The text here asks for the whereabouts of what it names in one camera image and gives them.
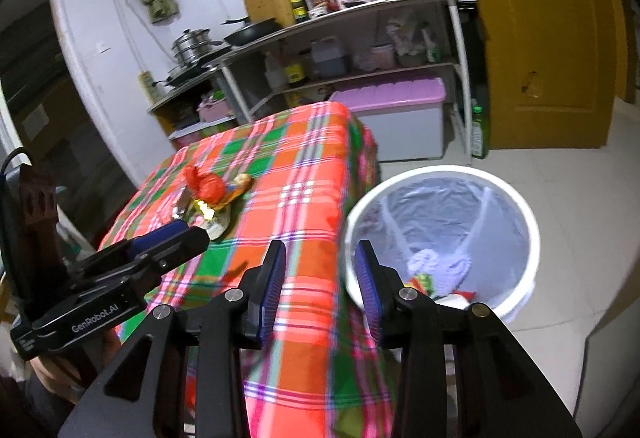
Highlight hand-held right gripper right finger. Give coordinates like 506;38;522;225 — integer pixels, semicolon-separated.
352;240;583;438

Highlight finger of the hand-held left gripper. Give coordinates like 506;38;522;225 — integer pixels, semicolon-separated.
134;228;211;279
127;222;192;259

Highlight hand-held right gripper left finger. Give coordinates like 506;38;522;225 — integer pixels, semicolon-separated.
57;240;287;438

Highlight clear plastic cup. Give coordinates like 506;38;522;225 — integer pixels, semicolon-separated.
171;187;195;219

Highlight white foam fruit net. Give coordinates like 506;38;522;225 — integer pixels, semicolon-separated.
434;257;474;295
407;248;443;276

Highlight red plastic wrapper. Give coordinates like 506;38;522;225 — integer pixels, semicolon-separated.
184;164;232;209

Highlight gold snack wrapper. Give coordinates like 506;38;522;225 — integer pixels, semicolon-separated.
227;173;252;199

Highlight grey bin liner bag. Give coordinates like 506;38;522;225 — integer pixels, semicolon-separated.
354;175;527;309

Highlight white round bin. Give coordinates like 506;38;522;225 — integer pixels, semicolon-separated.
342;165;542;325

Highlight person's left hand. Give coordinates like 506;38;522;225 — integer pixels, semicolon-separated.
31;334;122;400

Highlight plaid tablecloth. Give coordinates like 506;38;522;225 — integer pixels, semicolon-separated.
97;101;402;438

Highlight pink basket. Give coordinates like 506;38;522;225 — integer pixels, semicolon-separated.
197;95;236;124

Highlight small wooden shelf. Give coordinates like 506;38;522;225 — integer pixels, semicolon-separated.
146;66;239;149

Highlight yellow power strip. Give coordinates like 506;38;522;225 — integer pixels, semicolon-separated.
138;72;156;104

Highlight black induction cooker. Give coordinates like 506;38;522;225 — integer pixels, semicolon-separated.
164;60;222;86

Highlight purple lidded storage box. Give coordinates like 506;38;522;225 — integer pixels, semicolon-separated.
327;77;447;164

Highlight green glass bottle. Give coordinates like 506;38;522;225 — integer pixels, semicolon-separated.
469;104;491;161

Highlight steel steamer pot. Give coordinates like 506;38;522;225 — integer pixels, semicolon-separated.
171;28;224;65

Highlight yellow labelled oil bottle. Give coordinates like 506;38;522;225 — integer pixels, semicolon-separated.
285;60;307;86

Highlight black frying pan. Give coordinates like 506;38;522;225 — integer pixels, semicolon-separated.
221;16;284;50

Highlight blue plastic jug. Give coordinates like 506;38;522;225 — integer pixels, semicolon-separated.
309;38;351;79

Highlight pink plastic pot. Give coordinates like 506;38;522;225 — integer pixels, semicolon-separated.
369;42;399;71

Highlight crumpled plastic bags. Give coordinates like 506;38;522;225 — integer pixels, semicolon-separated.
387;14;431;69

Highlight metal shelf rack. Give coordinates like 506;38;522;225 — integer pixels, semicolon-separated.
217;0;479;167

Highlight yellow wooden door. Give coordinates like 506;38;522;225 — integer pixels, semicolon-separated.
446;0;627;151

